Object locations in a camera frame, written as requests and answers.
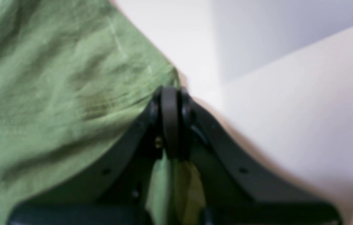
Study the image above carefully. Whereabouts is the green t-shirt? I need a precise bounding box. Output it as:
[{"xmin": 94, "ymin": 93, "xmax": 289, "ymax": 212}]
[{"xmin": 0, "ymin": 0, "xmax": 207, "ymax": 225}]

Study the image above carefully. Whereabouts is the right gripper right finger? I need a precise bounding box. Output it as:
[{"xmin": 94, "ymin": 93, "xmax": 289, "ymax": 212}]
[{"xmin": 178, "ymin": 89, "xmax": 343, "ymax": 225}]

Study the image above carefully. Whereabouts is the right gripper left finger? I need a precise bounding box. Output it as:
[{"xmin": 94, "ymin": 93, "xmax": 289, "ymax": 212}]
[{"xmin": 8, "ymin": 87, "xmax": 179, "ymax": 225}]

